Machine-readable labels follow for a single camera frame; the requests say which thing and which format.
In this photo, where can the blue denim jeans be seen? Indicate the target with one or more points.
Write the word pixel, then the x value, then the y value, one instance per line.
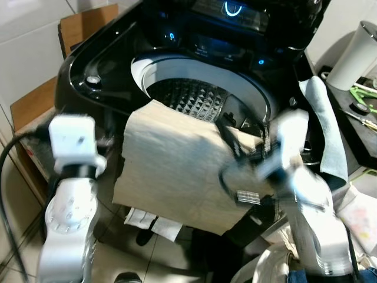
pixel 330 277

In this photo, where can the beige cloth garment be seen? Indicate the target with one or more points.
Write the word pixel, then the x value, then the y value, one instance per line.
pixel 171 165

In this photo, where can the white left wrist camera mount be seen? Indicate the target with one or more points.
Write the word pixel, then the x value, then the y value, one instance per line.
pixel 73 138

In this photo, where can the brown wooden cabinet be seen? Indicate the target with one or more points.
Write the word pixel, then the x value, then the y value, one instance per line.
pixel 29 112

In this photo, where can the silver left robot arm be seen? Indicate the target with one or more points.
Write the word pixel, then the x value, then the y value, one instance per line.
pixel 68 224

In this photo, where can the black robot foot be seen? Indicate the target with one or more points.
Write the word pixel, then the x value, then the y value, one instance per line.
pixel 128 277

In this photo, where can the black side table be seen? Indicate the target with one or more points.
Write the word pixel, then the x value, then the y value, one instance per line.
pixel 356 138

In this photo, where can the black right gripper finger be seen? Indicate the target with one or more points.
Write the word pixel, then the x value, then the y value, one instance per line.
pixel 227 138

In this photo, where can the light blue towel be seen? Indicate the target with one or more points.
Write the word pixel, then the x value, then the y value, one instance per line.
pixel 327 124

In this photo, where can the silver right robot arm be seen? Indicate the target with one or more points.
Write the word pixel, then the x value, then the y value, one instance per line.
pixel 315 224

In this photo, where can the brown wooden board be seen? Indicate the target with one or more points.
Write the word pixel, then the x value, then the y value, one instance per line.
pixel 88 26

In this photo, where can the white floral plastic bag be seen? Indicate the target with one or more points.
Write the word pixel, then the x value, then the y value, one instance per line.
pixel 360 218

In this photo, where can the green plastic hanger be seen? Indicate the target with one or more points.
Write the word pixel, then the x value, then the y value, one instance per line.
pixel 360 91

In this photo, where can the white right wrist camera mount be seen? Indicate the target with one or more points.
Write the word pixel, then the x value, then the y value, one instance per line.
pixel 288 141

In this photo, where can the white cylindrical bin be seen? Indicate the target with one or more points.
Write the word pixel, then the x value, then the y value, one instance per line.
pixel 353 56

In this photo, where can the white laundry basket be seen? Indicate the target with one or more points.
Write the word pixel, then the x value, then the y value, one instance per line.
pixel 259 265

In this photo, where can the metal scissors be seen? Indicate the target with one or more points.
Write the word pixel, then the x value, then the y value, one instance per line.
pixel 364 121

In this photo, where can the steel washer drum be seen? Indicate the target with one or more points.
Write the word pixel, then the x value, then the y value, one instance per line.
pixel 191 97

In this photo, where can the black top-loading washing machine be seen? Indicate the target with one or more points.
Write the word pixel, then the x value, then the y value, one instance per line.
pixel 106 65

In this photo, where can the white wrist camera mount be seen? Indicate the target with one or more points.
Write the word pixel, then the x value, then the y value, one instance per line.
pixel 288 141
pixel 73 138

